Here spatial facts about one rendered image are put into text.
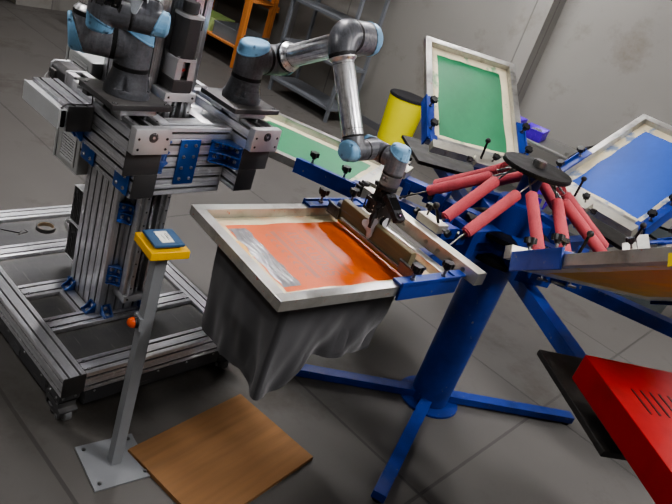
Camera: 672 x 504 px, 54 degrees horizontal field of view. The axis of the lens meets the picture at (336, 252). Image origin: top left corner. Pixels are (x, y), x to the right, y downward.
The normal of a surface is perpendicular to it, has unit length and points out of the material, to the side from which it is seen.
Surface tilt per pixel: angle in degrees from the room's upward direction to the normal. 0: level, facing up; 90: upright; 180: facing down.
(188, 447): 0
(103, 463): 0
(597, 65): 90
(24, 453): 0
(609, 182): 32
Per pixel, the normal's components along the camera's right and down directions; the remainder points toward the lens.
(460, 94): 0.32, -0.47
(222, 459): 0.30, -0.85
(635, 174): -0.15, -0.70
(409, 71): -0.66, 0.13
